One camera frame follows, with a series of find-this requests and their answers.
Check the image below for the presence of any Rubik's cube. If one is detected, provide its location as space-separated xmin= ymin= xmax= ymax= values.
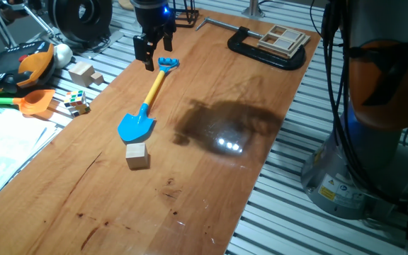
xmin=63 ymin=90 xmax=91 ymax=118

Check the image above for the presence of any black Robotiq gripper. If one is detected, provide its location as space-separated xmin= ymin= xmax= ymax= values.
xmin=131 ymin=0 xmax=177 ymax=72

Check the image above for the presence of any black orange teach pendant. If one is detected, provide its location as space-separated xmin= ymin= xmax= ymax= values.
xmin=0 ymin=40 xmax=56 ymax=96

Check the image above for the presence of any orange green toy shovel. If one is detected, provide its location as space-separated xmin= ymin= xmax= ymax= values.
xmin=0 ymin=89 xmax=56 ymax=115

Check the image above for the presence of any black wire rack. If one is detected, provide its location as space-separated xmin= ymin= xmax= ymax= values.
xmin=170 ymin=0 xmax=200 ymax=28

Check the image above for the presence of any brown wooden board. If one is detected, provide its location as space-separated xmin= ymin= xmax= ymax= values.
xmin=0 ymin=8 xmax=322 ymax=255

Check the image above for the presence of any white ball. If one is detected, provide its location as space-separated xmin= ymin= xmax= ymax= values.
xmin=53 ymin=43 xmax=74 ymax=69

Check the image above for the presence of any blue yellow toy shovel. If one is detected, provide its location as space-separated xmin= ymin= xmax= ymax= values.
xmin=117 ymin=57 xmax=181 ymax=143

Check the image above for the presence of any black round spool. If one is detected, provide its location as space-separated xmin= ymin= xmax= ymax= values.
xmin=47 ymin=0 xmax=113 ymax=45

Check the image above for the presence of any small light wooden cube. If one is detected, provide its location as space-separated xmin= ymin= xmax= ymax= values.
xmin=125 ymin=142 xmax=149 ymax=170

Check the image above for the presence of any person's bare hand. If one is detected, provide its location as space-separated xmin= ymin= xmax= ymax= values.
xmin=1 ymin=7 xmax=30 ymax=22

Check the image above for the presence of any white paper stack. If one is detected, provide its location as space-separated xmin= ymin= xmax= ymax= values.
xmin=0 ymin=108 xmax=63 ymax=210

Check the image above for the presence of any large wooden block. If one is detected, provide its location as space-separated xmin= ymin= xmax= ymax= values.
xmin=68 ymin=61 xmax=96 ymax=88

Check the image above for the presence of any black C-clamp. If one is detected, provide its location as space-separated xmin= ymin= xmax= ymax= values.
xmin=195 ymin=17 xmax=307 ymax=71

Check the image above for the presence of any tiny wooden block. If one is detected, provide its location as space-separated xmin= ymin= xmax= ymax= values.
xmin=90 ymin=72 xmax=105 ymax=86

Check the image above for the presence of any wooden window frame model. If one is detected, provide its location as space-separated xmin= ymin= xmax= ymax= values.
xmin=256 ymin=24 xmax=311 ymax=60

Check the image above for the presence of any aluminium frame post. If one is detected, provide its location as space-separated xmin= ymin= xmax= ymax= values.
xmin=241 ymin=0 xmax=266 ymax=19

